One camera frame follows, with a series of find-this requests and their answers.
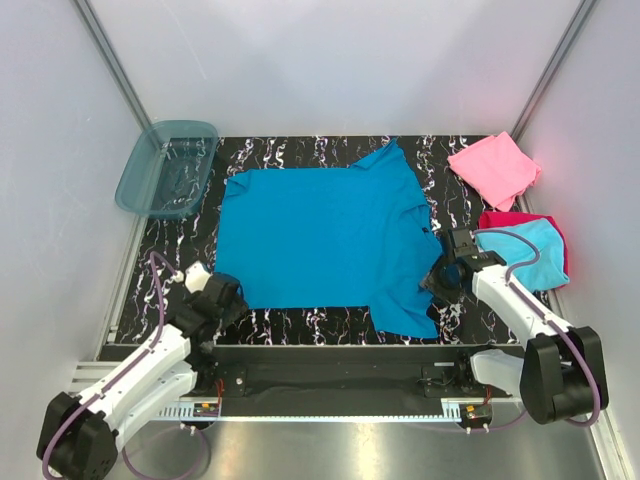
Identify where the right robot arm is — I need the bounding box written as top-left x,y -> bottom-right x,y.
420,227 -> 609,428

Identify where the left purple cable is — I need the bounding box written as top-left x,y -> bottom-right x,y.
40,252 -> 209,479

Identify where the left corner frame post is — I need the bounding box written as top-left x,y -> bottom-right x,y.
70,0 -> 151,129

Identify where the pink folded t-shirt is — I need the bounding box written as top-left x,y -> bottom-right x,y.
448,132 -> 541,212

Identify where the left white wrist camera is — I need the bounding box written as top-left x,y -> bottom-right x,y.
171,262 -> 211,293

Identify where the teal plastic bin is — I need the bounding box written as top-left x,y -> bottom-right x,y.
115,120 -> 219,220

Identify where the magenta folded t-shirt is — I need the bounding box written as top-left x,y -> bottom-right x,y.
478,211 -> 569,275

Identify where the slotted cable duct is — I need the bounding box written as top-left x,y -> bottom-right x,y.
155,398 -> 480,423

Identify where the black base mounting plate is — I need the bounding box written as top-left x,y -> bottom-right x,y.
196,345 -> 506,406

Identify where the right corner frame post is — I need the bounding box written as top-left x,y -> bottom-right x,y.
510,0 -> 599,143

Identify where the corner frame post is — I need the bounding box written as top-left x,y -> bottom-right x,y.
70,0 -> 151,129
510,0 -> 599,143

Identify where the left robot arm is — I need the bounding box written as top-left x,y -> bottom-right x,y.
36,265 -> 248,479

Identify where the light blue folded t-shirt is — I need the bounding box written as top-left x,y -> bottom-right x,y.
476,219 -> 570,292

